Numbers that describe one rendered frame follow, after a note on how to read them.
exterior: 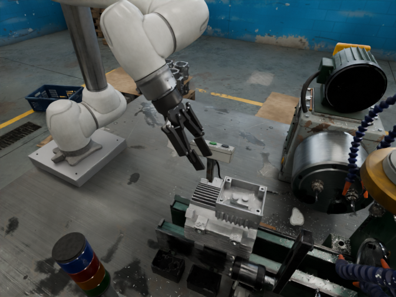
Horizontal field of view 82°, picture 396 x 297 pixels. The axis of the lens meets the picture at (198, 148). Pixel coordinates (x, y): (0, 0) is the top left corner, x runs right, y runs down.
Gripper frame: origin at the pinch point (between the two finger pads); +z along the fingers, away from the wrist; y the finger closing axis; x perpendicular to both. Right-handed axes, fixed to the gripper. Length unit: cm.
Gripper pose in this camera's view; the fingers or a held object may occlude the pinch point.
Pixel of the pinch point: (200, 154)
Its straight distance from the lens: 66.4
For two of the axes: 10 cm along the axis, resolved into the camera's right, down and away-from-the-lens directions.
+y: 3.7, -6.0, 7.1
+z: 4.7, 7.8, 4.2
